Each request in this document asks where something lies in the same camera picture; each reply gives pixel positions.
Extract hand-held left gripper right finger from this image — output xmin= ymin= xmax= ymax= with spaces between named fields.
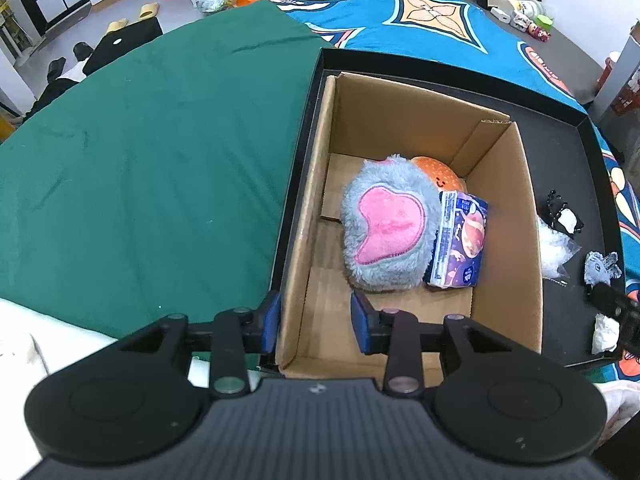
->
xmin=350 ymin=290 xmax=521 ymax=397

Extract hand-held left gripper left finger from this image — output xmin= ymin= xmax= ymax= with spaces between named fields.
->
xmin=117 ymin=290 xmax=282 ymax=400

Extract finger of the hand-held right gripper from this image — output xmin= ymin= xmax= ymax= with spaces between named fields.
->
xmin=617 ymin=317 xmax=640 ymax=358
xmin=592 ymin=284 xmax=640 ymax=321

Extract white tissue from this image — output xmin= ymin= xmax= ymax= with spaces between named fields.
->
xmin=591 ymin=314 xmax=621 ymax=355

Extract small grey plush toy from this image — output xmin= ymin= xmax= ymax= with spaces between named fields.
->
xmin=582 ymin=251 xmax=622 ymax=288

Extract clear bag white stuffing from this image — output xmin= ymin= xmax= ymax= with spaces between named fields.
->
xmin=537 ymin=216 xmax=583 ymax=281

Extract black white small toy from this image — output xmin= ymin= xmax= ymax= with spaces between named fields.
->
xmin=545 ymin=190 xmax=585 ymax=235

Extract grey pink plush toy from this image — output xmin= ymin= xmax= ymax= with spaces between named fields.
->
xmin=340 ymin=154 xmax=441 ymax=292

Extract brown cardboard box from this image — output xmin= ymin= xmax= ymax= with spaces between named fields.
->
xmin=274 ymin=71 xmax=545 ymax=380

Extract purple snack packet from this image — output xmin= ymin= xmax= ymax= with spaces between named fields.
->
xmin=424 ymin=190 xmax=488 ymax=289

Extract black tray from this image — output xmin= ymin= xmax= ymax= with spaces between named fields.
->
xmin=260 ymin=47 xmax=640 ymax=376

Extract hamburger squishy toy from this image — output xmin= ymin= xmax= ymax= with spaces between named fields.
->
xmin=410 ymin=156 xmax=468 ymax=193

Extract green bed sheet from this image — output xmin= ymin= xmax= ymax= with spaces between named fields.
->
xmin=0 ymin=0 xmax=331 ymax=341

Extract red basket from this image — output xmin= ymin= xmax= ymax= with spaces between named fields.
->
xmin=611 ymin=82 xmax=640 ymax=117

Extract grey desk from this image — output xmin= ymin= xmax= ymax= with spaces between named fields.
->
xmin=592 ymin=22 xmax=640 ymax=116

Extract white fleece cloth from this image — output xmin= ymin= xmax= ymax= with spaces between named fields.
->
xmin=0 ymin=297 xmax=211 ymax=480

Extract small red figurines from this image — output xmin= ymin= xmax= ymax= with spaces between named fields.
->
xmin=512 ymin=19 xmax=552 ymax=41

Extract blue patterned blanket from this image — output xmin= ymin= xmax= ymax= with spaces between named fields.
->
xmin=270 ymin=0 xmax=640 ymax=386

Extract black white clothing pile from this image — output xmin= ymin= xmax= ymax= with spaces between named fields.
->
xmin=25 ymin=60 xmax=91 ymax=121

